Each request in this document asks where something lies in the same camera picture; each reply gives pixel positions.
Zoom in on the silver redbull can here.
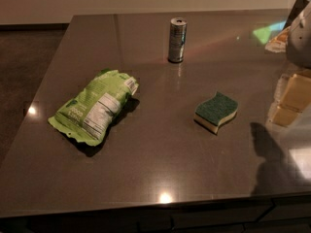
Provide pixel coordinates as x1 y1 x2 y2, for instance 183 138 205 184
168 17 188 63

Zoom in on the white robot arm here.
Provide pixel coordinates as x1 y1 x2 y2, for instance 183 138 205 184
286 0 311 69

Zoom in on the green rice chip bag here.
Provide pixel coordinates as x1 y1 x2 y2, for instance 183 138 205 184
48 69 139 147

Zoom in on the green and yellow sponge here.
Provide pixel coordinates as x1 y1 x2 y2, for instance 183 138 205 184
193 92 238 135

